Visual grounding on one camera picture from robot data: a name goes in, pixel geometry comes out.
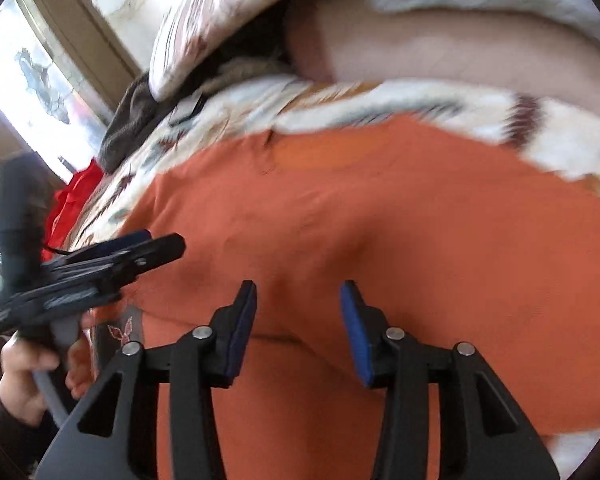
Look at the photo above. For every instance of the person's left hand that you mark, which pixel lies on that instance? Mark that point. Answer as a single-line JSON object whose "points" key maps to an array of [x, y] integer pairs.
{"points": [[25, 375]]}

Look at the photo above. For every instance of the window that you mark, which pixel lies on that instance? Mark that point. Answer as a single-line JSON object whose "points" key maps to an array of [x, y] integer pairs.
{"points": [[35, 60]]}

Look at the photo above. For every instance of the pinkish beige pillow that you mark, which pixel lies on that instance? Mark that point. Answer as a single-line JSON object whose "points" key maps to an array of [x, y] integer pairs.
{"points": [[430, 45]]}

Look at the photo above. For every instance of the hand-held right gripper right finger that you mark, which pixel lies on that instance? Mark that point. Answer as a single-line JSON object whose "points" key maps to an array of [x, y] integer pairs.
{"points": [[356, 340]]}

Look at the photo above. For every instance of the orange knit garment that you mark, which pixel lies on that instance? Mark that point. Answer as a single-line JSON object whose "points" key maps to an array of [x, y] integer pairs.
{"points": [[360, 240]]}

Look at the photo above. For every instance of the striped floral quilted pillow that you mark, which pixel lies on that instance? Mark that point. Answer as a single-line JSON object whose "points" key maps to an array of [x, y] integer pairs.
{"points": [[205, 20]]}

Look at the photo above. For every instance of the dark grey cloth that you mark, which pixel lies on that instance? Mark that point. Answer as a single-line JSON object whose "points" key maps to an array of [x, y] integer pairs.
{"points": [[130, 120]]}

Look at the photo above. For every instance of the red cloth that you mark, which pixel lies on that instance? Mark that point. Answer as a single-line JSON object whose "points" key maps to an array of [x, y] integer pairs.
{"points": [[70, 205]]}

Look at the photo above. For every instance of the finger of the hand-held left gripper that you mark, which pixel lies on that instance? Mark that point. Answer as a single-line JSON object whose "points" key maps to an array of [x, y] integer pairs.
{"points": [[125, 242], [155, 255]]}

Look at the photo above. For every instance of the person's left forearm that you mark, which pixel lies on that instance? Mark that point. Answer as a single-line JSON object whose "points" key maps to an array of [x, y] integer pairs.
{"points": [[5, 425]]}

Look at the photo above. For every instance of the leaf print plush blanket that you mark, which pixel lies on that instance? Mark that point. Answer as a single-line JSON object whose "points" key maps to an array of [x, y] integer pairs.
{"points": [[430, 105]]}

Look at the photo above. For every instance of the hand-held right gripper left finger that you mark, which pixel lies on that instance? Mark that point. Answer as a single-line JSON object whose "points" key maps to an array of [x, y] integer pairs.
{"points": [[241, 330]]}

